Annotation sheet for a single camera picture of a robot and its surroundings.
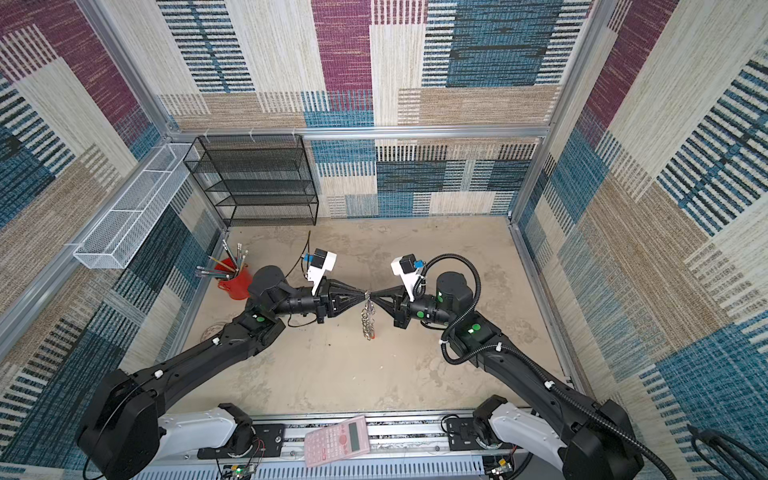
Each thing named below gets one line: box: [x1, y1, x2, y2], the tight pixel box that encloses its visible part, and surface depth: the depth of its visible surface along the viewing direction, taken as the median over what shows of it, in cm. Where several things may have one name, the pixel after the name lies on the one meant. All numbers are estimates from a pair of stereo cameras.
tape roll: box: [200, 322, 225, 342], surface depth 93 cm
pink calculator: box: [304, 415, 371, 468], surface depth 73 cm
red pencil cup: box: [214, 257, 252, 300], surface depth 96 cm
